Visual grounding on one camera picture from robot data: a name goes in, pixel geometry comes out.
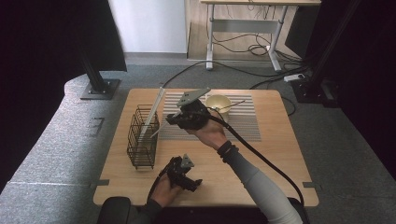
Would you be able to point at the black chair armrest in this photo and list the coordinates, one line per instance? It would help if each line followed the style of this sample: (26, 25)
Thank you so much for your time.
(113, 210)

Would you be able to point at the striped grey placemat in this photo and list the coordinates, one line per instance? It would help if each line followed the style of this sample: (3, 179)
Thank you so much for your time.
(243, 130)

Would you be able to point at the black stand with base plate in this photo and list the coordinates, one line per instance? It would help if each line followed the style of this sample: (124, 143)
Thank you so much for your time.
(99, 87)

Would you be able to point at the white power strip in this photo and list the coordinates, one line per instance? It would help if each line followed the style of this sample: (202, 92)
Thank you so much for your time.
(294, 77)

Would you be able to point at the black metal stand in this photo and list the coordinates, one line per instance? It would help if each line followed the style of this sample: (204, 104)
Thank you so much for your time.
(314, 87)

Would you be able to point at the person's right hand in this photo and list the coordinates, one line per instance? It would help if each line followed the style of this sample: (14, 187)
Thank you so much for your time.
(213, 135)

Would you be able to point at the cream bowl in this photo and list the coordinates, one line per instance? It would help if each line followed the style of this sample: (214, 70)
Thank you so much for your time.
(222, 100)

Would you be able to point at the black curtain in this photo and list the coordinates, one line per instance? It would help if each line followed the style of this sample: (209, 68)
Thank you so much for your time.
(46, 62)

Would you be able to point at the person's left hand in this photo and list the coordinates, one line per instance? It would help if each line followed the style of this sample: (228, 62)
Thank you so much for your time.
(163, 193)

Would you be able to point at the white rectangular plate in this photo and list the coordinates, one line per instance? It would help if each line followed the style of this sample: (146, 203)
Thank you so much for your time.
(154, 112)

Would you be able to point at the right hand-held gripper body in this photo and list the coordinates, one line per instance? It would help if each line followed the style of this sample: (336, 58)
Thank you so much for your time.
(194, 116)

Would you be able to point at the white chopstick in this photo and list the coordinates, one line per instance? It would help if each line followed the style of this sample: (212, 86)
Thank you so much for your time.
(157, 132)

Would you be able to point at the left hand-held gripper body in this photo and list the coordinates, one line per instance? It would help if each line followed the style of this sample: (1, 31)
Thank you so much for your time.
(179, 174)

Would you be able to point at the desk with white legs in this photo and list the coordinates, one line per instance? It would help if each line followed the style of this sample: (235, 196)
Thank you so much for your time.
(246, 26)

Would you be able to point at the metal spoon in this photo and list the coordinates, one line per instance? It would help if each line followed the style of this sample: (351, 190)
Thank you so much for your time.
(232, 104)

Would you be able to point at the cream square plate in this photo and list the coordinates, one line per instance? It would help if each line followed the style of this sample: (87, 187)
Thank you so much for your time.
(225, 118)

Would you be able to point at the person's dark torso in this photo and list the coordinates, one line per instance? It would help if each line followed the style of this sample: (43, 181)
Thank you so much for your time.
(211, 216)

